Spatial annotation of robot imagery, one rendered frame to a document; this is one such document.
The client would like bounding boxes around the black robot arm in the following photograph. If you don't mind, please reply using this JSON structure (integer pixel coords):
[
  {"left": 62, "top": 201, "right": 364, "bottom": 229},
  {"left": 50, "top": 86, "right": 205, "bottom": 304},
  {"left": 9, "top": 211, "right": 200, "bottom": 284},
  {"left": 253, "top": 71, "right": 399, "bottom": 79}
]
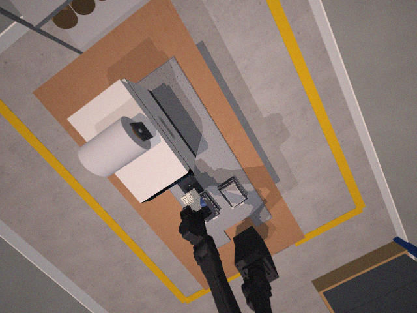
[{"left": 179, "top": 206, "right": 272, "bottom": 313}]

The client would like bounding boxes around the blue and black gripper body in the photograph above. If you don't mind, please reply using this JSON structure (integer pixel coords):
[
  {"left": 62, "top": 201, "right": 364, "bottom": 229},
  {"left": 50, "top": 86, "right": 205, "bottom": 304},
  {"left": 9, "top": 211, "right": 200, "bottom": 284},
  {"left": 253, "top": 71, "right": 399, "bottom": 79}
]
[{"left": 197, "top": 206, "right": 211, "bottom": 226}]

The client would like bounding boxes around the white cylinder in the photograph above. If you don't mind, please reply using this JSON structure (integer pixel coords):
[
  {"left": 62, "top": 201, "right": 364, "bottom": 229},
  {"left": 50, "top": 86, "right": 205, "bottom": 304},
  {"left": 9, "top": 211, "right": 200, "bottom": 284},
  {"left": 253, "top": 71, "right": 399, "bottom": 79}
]
[{"left": 78, "top": 116, "right": 151, "bottom": 177}]

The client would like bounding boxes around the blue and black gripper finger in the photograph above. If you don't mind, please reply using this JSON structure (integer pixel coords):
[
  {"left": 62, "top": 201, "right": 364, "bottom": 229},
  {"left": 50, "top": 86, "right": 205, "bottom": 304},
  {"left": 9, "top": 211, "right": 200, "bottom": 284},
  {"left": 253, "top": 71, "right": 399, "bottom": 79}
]
[{"left": 200, "top": 197, "right": 207, "bottom": 207}]

